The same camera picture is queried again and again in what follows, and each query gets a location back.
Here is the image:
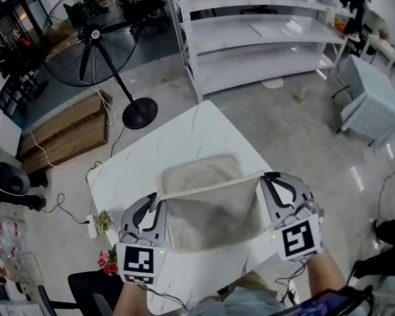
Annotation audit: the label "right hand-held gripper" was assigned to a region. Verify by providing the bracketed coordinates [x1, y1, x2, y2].
[260, 172, 325, 263]

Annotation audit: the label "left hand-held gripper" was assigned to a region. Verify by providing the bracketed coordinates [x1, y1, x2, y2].
[116, 192, 169, 286]

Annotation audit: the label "beige cloth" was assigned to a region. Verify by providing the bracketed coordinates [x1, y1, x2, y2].
[157, 153, 267, 253]

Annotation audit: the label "person's right forearm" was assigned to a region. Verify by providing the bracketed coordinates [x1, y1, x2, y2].
[305, 251, 346, 301]

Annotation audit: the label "person's left forearm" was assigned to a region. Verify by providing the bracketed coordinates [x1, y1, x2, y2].
[113, 281, 149, 316]

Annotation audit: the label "small green potted plant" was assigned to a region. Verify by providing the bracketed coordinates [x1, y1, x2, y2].
[92, 209, 115, 235]

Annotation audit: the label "white power strip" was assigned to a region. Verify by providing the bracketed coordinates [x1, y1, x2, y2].
[85, 214, 98, 239]

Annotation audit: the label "pink potted flowers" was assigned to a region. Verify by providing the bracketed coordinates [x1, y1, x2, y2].
[97, 245, 119, 276]

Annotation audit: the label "black office chair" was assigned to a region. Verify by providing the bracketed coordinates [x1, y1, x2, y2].
[105, 0, 171, 36]
[36, 270, 126, 316]

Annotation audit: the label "person's khaki trousers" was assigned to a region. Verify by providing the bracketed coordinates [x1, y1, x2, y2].
[230, 271, 274, 296]

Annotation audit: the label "black tablet device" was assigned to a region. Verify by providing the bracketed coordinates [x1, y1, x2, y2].
[269, 284, 375, 316]

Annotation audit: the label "white floor disc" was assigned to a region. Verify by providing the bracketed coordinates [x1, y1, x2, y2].
[262, 77, 284, 91]

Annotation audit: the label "wooden floor platform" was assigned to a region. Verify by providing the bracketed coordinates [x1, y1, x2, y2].
[18, 92, 113, 174]

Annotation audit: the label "clear acrylic box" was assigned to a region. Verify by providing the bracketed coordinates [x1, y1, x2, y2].
[6, 251, 45, 284]

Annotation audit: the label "table with light blue cloth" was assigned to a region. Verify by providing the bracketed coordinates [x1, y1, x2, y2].
[331, 54, 395, 146]

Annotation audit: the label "grey round pack pod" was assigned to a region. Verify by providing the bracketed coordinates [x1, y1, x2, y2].
[0, 161, 30, 196]

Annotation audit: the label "white metal shelf rack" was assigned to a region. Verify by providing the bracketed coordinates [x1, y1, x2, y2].
[166, 0, 350, 103]

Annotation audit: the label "white side table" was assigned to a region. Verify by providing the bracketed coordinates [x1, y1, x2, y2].
[360, 33, 395, 78]

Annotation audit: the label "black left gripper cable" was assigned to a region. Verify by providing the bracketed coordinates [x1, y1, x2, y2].
[141, 283, 188, 311]

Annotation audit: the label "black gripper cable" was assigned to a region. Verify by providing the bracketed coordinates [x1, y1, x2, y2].
[141, 283, 188, 311]
[275, 261, 309, 305]

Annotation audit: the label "black power cable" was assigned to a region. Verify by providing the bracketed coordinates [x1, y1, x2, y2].
[39, 192, 90, 225]

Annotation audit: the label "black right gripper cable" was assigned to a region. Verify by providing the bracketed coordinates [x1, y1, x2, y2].
[275, 261, 309, 305]

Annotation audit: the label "white power cord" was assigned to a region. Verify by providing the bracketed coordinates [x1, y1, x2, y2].
[29, 84, 115, 169]

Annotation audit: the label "black pedestal fan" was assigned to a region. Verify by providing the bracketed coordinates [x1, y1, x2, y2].
[41, 0, 159, 130]

